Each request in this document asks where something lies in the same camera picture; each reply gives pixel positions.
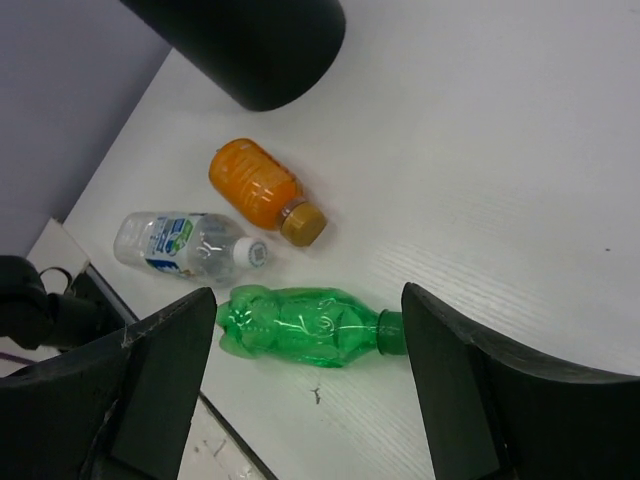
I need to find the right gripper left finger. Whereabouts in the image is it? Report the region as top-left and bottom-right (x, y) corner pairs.
(1, 288), (216, 479)

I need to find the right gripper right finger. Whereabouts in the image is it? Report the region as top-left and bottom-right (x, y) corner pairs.
(402, 283), (639, 479)

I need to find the clear bottle white-green label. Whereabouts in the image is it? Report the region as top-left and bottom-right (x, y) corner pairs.
(113, 211), (268, 287)

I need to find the green plastic bottle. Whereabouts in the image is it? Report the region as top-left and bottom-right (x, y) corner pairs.
(216, 285), (408, 368)

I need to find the orange juice bottle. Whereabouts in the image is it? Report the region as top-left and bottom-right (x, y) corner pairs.
(208, 138), (327, 247)

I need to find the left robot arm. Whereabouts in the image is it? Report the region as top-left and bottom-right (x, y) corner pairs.
(1, 255), (129, 351)

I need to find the black cylindrical bin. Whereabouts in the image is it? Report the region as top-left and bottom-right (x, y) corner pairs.
(124, 0), (346, 112)

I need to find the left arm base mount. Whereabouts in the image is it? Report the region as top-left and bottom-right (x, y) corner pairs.
(67, 266), (276, 479)

